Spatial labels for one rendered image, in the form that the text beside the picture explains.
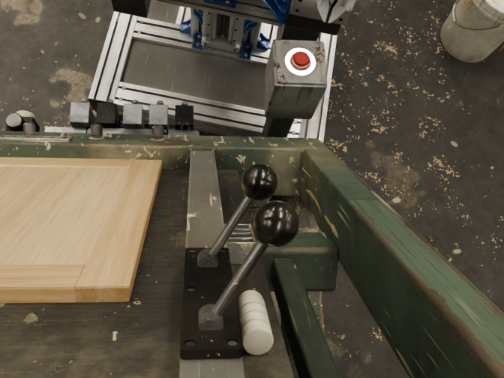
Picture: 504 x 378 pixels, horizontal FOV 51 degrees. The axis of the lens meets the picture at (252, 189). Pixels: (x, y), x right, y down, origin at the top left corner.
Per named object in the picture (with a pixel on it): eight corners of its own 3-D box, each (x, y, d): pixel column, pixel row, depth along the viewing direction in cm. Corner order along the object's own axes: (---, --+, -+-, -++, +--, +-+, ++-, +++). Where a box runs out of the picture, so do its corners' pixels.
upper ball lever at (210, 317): (221, 328, 48) (303, 208, 45) (223, 353, 44) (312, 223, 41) (184, 310, 47) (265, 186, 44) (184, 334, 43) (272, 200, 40)
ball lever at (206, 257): (217, 270, 59) (281, 171, 56) (217, 286, 55) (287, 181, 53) (187, 254, 58) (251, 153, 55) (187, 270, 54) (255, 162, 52)
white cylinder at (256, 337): (272, 355, 49) (262, 312, 57) (274, 328, 48) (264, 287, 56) (241, 356, 49) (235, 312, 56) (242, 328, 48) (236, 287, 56)
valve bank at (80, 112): (209, 126, 149) (212, 84, 126) (209, 173, 145) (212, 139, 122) (26, 121, 144) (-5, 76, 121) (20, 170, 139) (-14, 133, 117)
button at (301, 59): (307, 55, 118) (310, 50, 116) (309, 71, 117) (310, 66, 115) (290, 55, 118) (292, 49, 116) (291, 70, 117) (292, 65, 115)
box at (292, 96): (308, 79, 137) (325, 39, 120) (310, 121, 133) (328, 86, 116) (262, 77, 135) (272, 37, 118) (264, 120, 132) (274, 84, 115)
